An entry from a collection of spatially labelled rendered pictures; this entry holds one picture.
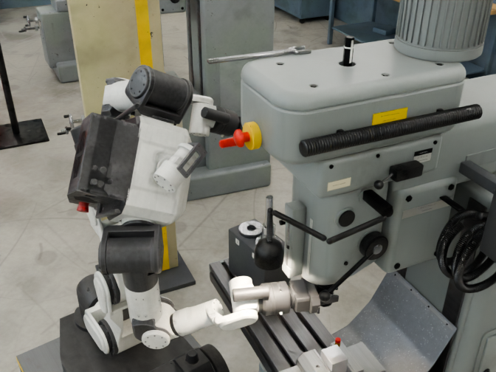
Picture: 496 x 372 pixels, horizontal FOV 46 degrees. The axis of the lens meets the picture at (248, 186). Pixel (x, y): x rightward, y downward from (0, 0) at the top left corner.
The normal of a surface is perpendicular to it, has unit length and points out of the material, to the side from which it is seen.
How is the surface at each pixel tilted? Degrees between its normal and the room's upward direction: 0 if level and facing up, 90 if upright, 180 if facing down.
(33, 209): 0
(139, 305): 99
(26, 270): 0
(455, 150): 90
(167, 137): 58
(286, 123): 90
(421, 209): 90
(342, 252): 90
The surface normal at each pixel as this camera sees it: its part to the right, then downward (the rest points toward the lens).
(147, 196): 0.50, -0.11
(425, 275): -0.91, 0.22
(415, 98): 0.42, 0.47
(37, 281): 0.00, -0.86
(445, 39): -0.20, 0.50
